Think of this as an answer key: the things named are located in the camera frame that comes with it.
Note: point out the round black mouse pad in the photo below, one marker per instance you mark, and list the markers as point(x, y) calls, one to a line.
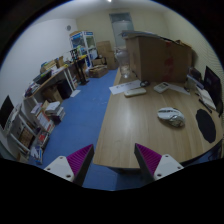
point(206, 125)

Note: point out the white paper sheet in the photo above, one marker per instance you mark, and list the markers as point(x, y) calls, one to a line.
point(117, 89)

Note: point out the white desk with shelves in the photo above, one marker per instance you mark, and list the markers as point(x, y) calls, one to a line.
point(65, 72)

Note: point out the clear glass jar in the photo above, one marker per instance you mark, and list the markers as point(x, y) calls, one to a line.
point(123, 60)

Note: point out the open cardboard box on floor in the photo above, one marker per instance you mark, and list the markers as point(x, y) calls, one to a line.
point(98, 71)

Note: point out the black pen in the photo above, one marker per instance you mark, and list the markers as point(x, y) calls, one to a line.
point(201, 101)

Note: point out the large cardboard box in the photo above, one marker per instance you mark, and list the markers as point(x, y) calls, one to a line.
point(157, 59)

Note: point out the door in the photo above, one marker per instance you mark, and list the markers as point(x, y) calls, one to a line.
point(120, 22)

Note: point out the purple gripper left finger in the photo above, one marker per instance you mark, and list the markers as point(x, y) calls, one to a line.
point(73, 167)

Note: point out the white bookshelf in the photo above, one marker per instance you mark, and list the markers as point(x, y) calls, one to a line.
point(29, 139)

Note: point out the white calculator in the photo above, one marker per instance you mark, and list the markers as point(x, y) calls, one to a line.
point(162, 87)

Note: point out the white remote control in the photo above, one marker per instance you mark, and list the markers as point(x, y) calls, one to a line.
point(134, 92)

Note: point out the black stand rack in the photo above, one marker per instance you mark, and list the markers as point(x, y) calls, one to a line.
point(79, 62)

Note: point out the black monitor at left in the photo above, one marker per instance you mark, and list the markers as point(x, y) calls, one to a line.
point(5, 111)

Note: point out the stacked cardboard boxes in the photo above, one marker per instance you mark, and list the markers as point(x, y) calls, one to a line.
point(105, 50)

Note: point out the black monitor on table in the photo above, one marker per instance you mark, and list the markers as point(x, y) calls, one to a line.
point(212, 84)

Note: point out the open notebook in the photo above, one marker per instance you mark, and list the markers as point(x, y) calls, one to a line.
point(206, 98)

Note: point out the stack of books on floor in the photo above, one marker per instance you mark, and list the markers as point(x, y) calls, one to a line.
point(55, 112)

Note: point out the white grey computer mouse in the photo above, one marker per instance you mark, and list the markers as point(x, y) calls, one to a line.
point(172, 116)

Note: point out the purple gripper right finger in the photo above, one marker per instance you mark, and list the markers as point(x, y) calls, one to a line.
point(155, 166)

